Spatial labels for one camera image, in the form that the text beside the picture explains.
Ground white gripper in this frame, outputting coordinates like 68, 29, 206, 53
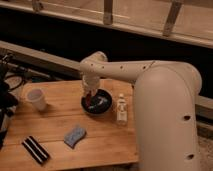
82, 75, 100, 96

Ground dark red pepper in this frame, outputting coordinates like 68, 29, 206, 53
85, 93, 94, 107

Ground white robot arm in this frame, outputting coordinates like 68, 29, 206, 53
80, 52, 202, 171

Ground dark ceramic bowl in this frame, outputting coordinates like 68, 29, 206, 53
81, 89, 112, 116

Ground small clear bottle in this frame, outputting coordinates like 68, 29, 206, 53
116, 94, 127, 125

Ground white plastic cup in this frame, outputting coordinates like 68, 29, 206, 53
26, 89, 47, 111

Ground blue sponge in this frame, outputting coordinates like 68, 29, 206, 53
64, 125, 86, 149

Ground black white striped cloth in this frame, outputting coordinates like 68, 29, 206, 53
22, 136, 50, 165

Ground black equipment with cables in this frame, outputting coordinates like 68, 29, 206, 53
0, 55, 18, 150

